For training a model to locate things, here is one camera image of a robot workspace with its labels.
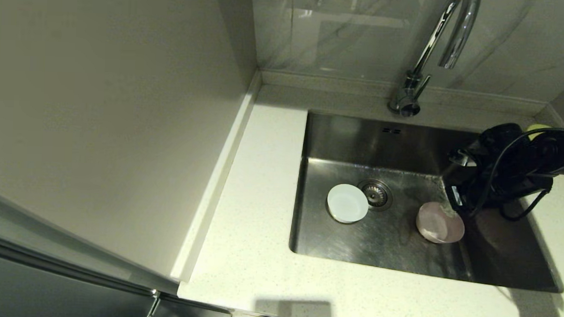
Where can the pink plastic bowl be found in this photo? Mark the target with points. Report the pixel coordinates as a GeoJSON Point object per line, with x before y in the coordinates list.
{"type": "Point", "coordinates": [437, 225]}

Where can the stainless steel sink basin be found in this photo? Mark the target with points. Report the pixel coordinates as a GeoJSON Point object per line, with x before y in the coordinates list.
{"type": "Point", "coordinates": [335, 245]}

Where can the dark steel appliance door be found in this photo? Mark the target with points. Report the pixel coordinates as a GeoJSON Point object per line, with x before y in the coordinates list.
{"type": "Point", "coordinates": [47, 291]}

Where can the chrome gooseneck faucet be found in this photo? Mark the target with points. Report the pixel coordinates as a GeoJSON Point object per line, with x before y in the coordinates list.
{"type": "Point", "coordinates": [406, 103]}

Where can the white plastic bowl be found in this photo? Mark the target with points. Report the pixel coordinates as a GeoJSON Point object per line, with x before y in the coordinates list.
{"type": "Point", "coordinates": [347, 204]}

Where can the yellow plastic bowl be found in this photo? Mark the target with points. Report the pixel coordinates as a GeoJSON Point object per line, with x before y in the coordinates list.
{"type": "Point", "coordinates": [537, 130]}

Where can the round metal drain strainer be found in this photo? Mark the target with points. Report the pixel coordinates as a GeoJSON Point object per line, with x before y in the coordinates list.
{"type": "Point", "coordinates": [378, 194]}

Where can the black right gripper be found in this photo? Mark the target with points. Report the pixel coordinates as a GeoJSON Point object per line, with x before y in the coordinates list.
{"type": "Point", "coordinates": [485, 179]}

